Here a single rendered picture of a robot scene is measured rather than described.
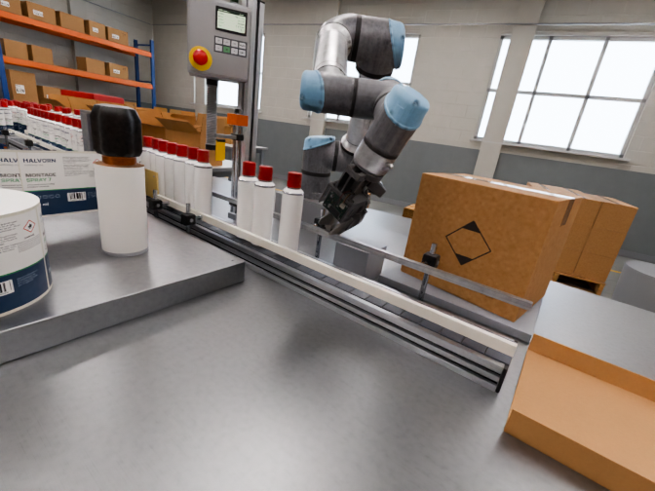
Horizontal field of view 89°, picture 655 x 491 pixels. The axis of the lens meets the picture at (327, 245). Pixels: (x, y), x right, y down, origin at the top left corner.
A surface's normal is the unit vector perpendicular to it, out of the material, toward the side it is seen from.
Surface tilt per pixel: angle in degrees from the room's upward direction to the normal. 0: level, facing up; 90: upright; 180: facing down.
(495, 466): 0
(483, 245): 90
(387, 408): 0
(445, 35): 90
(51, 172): 90
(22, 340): 90
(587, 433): 0
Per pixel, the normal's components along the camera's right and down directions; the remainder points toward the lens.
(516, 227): -0.72, 0.14
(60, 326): 0.79, 0.30
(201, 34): 0.31, 0.36
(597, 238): -0.45, 0.24
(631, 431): 0.13, -0.93
